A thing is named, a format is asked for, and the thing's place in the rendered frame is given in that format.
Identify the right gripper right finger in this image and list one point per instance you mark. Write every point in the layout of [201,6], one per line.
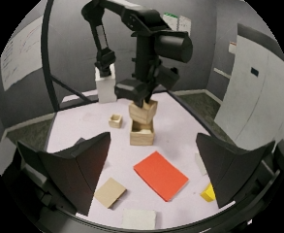
[229,167]

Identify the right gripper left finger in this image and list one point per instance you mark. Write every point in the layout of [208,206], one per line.
[74,171]

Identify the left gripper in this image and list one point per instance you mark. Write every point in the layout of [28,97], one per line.
[138,90]

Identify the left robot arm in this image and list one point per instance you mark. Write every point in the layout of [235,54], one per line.
[175,45]

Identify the grey open bin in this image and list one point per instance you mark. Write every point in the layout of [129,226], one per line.
[200,163]

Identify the red flat rectangular slab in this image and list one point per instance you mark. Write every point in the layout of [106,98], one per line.
[160,175]

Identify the yellow block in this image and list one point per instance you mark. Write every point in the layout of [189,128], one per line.
[208,193]

